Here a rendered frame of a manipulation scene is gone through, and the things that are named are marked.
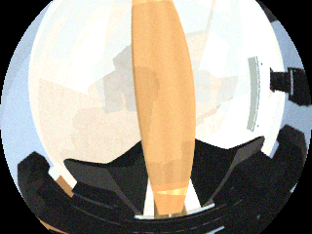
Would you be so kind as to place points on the wooden side rail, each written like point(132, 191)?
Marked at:
point(165, 100)

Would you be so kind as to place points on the wooden bed post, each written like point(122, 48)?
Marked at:
point(157, 215)

